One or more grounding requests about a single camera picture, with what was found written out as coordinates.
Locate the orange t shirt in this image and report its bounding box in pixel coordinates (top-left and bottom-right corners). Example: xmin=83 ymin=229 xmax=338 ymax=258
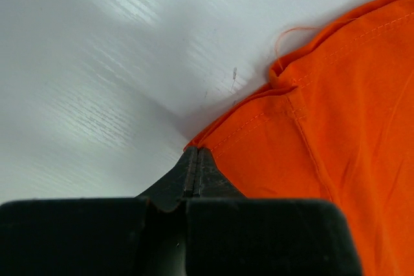
xmin=190 ymin=0 xmax=413 ymax=275

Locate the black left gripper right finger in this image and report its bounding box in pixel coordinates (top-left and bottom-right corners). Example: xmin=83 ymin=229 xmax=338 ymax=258
xmin=186 ymin=149 xmax=362 ymax=275

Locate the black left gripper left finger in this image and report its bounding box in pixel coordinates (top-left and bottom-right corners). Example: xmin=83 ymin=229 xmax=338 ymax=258
xmin=1 ymin=147 xmax=198 ymax=275

